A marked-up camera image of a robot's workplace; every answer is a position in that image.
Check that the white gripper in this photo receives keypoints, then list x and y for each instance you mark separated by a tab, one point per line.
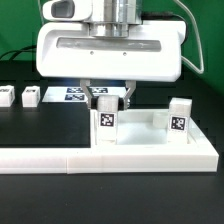
150	52

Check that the white marker base sheet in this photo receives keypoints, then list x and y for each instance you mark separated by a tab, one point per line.
76	94

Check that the white L-shaped obstacle fence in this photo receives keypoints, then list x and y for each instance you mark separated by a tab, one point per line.
202	158

